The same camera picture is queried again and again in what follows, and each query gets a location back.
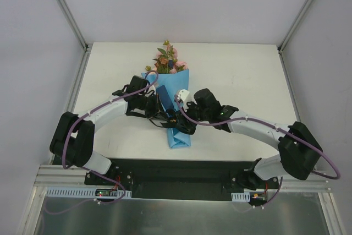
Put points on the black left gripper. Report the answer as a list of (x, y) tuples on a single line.
[(157, 105)]

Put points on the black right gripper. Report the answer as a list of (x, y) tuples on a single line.
[(184, 119)]

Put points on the black ribbon gold lettering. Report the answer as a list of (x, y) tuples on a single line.
[(170, 120)]

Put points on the blue wrapping paper sheet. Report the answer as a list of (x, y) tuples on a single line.
[(166, 87)]

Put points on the fake flower stem orange blooms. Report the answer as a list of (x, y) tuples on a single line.
[(163, 64)]

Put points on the fake flower stem pink roses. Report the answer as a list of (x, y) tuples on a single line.
[(169, 49)]

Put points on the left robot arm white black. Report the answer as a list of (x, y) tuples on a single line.
[(73, 140)]

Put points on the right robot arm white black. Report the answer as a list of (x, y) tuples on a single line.
[(227, 132)]

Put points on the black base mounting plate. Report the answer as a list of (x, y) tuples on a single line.
[(181, 180)]

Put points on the right white cable duct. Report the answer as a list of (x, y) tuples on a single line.
[(241, 197)]

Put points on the white cable duct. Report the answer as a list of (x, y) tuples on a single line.
[(241, 197), (71, 192)]

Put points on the aluminium front rail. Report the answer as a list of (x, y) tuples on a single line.
[(54, 175)]

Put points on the left white cable duct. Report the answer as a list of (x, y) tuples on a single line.
[(71, 192)]

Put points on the left aluminium frame post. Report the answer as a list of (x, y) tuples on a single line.
[(73, 24)]

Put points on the aluminium frame post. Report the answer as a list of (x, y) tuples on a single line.
[(295, 24), (73, 24)]

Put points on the right aluminium frame post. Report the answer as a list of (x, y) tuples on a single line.
[(295, 24)]

